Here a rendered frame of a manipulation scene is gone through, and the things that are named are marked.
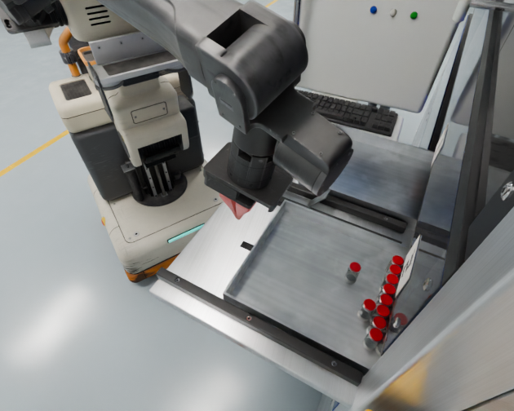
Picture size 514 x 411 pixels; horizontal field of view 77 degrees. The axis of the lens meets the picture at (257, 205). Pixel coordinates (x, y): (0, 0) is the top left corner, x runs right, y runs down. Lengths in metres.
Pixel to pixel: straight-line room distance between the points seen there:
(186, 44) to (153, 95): 0.89
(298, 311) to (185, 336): 1.00
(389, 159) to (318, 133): 0.66
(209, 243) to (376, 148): 0.54
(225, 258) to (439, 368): 0.45
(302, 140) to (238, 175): 0.12
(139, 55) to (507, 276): 1.02
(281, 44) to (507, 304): 0.23
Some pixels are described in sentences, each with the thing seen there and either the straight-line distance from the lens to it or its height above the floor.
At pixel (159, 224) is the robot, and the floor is 0.28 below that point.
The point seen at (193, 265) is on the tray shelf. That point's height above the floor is 0.88.
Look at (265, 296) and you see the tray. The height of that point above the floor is 0.88.
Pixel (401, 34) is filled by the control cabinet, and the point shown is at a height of 1.05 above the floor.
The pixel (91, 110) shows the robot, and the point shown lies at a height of 0.77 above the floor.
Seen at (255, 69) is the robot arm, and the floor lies 1.33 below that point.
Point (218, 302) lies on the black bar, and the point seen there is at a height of 0.90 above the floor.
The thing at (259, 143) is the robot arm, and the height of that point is 1.24.
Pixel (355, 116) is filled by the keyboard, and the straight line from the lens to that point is 1.20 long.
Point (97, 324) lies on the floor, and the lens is 1.72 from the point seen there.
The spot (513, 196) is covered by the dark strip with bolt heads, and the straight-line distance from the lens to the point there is 0.28.
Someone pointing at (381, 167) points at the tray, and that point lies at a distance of 0.92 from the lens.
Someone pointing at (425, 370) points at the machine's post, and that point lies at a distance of 0.35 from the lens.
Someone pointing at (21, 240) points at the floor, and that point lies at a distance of 2.21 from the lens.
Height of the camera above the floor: 1.45
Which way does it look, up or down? 48 degrees down
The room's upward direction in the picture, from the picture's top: straight up
